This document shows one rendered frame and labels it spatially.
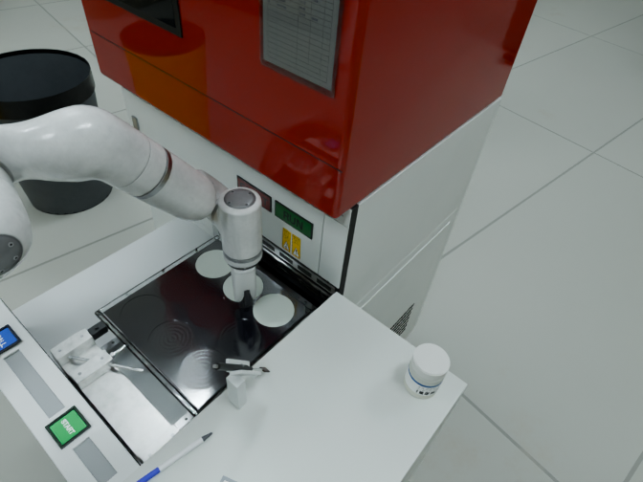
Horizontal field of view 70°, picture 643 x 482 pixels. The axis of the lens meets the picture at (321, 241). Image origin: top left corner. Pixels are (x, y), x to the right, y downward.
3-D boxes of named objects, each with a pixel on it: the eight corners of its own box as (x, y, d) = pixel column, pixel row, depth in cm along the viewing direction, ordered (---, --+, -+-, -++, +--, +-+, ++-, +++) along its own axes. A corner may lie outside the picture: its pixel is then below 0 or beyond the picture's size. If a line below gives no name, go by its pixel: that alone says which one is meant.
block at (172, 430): (175, 429, 92) (173, 423, 90) (187, 441, 90) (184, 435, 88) (140, 460, 87) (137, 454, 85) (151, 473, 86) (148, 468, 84)
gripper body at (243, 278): (223, 238, 102) (226, 272, 110) (227, 273, 95) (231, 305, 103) (256, 234, 104) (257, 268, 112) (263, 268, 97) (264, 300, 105)
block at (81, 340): (87, 335, 105) (83, 327, 103) (96, 343, 104) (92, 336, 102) (53, 357, 101) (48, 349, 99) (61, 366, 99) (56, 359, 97)
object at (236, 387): (249, 378, 92) (246, 340, 82) (262, 390, 90) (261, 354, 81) (225, 399, 88) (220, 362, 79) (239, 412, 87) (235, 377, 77)
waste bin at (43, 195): (94, 151, 301) (58, 39, 251) (141, 192, 275) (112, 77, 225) (1, 186, 270) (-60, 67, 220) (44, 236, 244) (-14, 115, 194)
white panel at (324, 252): (151, 182, 155) (124, 66, 127) (338, 321, 121) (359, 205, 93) (143, 186, 153) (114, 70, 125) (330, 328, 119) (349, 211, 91)
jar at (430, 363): (414, 361, 97) (425, 336, 91) (444, 383, 94) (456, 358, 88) (396, 383, 93) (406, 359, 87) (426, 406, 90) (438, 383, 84)
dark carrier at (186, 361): (217, 240, 128) (217, 239, 127) (310, 310, 113) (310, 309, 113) (103, 314, 108) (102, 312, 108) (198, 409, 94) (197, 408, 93)
